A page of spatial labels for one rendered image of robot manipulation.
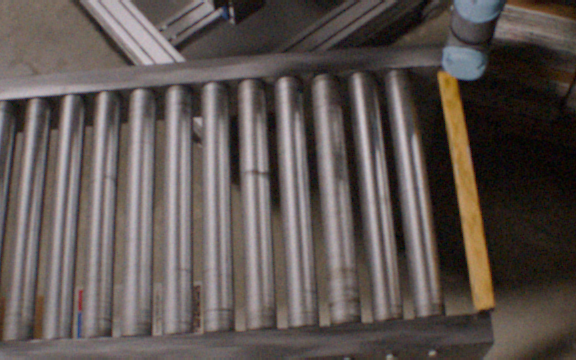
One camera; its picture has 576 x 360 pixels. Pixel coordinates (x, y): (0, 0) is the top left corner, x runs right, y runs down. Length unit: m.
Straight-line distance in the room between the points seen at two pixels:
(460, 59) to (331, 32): 0.90
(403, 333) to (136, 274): 0.42
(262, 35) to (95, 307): 1.14
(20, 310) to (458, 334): 0.68
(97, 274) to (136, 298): 0.08
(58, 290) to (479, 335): 0.66
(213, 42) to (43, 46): 0.64
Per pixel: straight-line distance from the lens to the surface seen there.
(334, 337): 1.23
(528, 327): 2.12
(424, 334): 1.24
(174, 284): 1.28
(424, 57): 1.46
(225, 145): 1.38
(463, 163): 1.33
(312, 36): 2.19
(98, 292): 1.30
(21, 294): 1.34
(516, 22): 1.85
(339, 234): 1.28
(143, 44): 2.24
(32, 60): 2.61
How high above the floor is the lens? 1.98
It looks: 63 degrees down
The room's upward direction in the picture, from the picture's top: 7 degrees counter-clockwise
